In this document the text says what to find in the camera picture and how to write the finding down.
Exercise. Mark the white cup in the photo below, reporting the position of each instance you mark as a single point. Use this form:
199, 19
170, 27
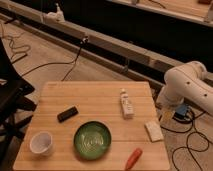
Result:
41, 144

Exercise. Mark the white tube bottle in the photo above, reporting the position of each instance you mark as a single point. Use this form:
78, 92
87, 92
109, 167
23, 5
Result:
127, 107

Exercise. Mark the green ceramic bowl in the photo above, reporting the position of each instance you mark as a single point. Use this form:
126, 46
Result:
92, 140

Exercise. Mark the white clamp on rail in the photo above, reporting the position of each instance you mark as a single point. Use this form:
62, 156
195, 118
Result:
56, 16

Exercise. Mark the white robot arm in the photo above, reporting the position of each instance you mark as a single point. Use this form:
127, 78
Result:
187, 82

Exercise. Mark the black rectangular block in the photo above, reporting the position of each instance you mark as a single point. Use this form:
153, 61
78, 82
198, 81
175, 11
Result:
67, 114

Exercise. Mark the long metal rail beam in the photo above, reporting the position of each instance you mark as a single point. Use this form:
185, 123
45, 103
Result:
152, 41

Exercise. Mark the black chair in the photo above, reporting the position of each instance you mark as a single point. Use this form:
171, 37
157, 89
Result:
12, 97

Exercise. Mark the orange carrot toy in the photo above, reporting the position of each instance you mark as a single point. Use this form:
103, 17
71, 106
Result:
133, 158

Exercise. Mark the white sponge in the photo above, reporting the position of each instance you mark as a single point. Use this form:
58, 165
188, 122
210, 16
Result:
154, 131

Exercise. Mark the blue box on floor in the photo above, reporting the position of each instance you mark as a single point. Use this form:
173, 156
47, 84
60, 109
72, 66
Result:
181, 111

